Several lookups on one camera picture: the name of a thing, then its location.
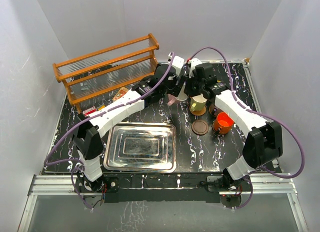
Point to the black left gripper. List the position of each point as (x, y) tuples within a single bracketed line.
[(174, 89)]

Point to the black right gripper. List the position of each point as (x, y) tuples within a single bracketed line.
[(187, 89)]

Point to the pink handled white mug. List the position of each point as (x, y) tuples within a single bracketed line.
[(177, 99)]

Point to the green handled white mug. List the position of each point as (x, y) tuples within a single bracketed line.
[(197, 103)]

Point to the purple mug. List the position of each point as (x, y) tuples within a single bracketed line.
[(213, 110)]

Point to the light wooden coaster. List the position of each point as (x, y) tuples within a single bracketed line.
[(198, 113)]

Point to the dark wooden coaster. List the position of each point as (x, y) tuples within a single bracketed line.
[(200, 127)]

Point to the orange-red mug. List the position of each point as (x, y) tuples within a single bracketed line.
[(222, 124)]

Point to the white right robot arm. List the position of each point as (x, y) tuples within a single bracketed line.
[(263, 139)]

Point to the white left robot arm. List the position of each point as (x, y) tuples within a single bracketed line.
[(88, 136)]

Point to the silver metal tray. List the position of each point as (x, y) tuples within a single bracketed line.
[(141, 147)]

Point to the orange wooden shelf rack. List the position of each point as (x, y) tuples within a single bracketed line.
[(97, 73)]

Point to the red white small box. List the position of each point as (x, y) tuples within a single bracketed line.
[(89, 111)]

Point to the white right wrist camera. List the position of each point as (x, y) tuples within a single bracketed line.
[(192, 63)]

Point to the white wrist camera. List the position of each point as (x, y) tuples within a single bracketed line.
[(192, 63), (176, 62)]

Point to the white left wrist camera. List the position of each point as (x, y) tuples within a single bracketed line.
[(176, 62)]

